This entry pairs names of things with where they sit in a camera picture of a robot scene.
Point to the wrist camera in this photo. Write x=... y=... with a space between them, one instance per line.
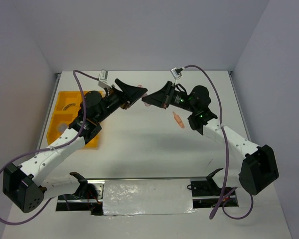
x=103 y=83
x=177 y=74

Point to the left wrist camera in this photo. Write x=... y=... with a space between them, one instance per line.
x=103 y=83

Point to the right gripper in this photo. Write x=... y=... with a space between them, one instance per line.
x=163 y=97

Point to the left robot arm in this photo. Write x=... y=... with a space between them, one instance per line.
x=23 y=184

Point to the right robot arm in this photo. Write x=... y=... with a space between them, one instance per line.
x=258 y=168

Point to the silver foil sheet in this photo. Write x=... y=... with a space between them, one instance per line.
x=147 y=197

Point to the clear jar of clips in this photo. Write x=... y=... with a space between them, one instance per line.
x=61 y=127

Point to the masking tape roll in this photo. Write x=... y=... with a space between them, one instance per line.
x=68 y=106

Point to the pink correction tape dispenser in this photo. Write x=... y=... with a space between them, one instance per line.
x=144 y=95

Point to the yellow plastic organizer tray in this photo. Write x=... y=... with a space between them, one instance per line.
x=58 y=115

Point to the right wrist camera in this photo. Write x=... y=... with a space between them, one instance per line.
x=177 y=74

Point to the orange correction tape dispenser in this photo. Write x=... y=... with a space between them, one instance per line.
x=178 y=120

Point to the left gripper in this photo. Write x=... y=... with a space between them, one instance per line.
x=130 y=94

